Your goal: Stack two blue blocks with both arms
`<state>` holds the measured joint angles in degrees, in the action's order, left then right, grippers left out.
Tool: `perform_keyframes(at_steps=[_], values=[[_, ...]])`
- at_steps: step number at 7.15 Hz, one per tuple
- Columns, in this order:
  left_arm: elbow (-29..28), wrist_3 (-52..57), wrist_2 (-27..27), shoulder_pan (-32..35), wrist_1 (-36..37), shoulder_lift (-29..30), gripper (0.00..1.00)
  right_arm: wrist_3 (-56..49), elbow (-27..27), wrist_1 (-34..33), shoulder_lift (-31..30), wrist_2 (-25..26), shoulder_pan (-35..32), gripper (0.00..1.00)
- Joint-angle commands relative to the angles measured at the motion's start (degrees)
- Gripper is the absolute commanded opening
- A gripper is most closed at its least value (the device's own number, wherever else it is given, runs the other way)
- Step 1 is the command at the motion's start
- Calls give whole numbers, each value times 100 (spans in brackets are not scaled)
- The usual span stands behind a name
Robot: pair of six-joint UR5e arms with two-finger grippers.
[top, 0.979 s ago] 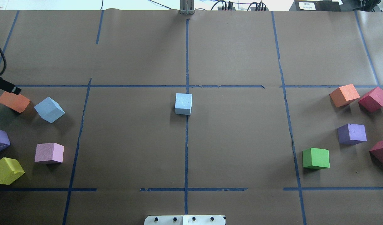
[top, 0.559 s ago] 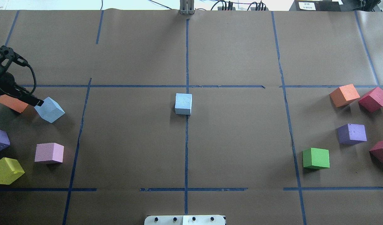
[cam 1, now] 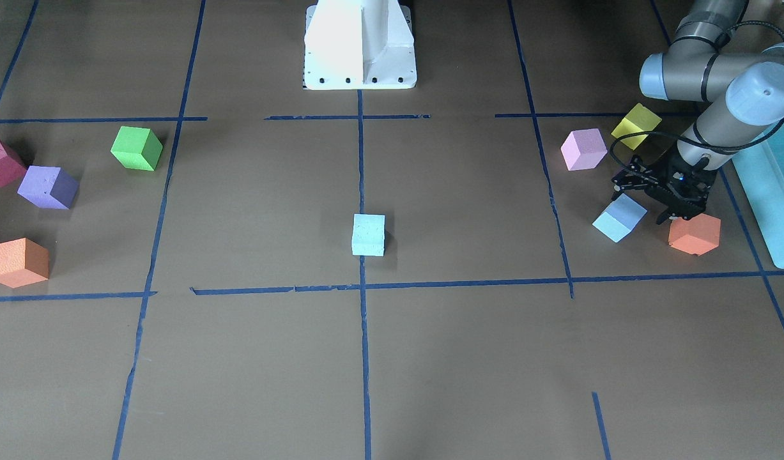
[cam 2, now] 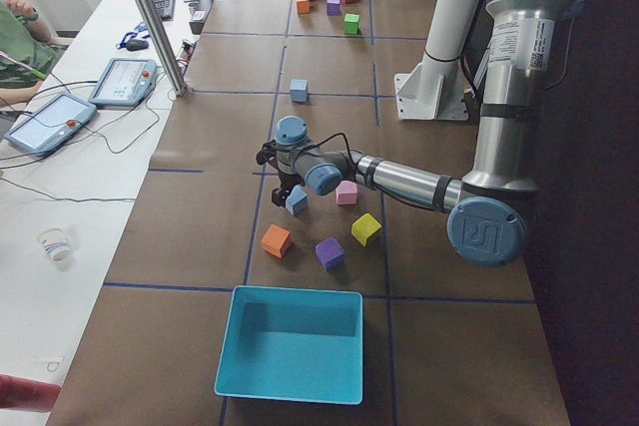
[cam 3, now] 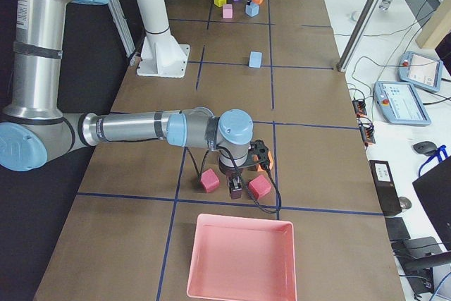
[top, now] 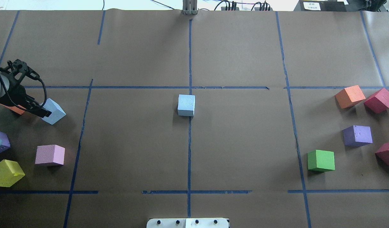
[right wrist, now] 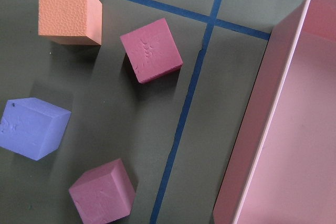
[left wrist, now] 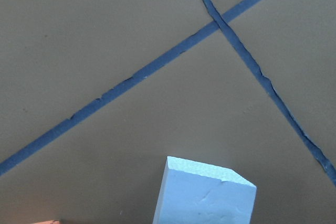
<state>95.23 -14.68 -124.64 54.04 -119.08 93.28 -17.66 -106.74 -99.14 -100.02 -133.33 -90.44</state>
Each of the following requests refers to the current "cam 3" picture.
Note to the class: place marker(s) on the light blue foam block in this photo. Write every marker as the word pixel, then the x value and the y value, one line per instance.
pixel 255 59
pixel 252 9

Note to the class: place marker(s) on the magenta foam block far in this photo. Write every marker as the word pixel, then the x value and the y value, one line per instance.
pixel 259 186

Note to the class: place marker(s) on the magenta foam block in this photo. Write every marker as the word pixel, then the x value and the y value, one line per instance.
pixel 259 186
pixel 209 180

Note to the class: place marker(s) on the magenta foam block near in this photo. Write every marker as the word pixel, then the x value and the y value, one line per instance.
pixel 209 180

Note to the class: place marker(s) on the pink foam block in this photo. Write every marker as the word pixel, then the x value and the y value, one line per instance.
pixel 227 11

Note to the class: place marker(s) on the orange foam block right side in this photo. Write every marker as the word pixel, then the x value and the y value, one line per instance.
pixel 268 165

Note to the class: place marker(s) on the pink plastic tray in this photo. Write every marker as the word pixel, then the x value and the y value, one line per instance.
pixel 238 258

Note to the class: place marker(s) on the black box with label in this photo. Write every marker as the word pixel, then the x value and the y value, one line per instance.
pixel 385 187

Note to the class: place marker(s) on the near teach pendant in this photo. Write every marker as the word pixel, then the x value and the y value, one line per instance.
pixel 400 104

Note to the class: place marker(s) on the teach pendant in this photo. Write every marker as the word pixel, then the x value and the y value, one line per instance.
pixel 422 71
pixel 400 104

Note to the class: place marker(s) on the far teach pendant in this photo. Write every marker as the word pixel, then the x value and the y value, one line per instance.
pixel 422 71

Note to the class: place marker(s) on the black computer mouse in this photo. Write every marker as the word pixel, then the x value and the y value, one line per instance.
pixel 427 148

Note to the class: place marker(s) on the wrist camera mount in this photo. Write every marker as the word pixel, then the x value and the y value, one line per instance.
pixel 258 153

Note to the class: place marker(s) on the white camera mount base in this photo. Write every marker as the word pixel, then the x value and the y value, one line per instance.
pixel 162 56

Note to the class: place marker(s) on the aluminium frame post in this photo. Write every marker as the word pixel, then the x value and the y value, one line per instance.
pixel 357 34

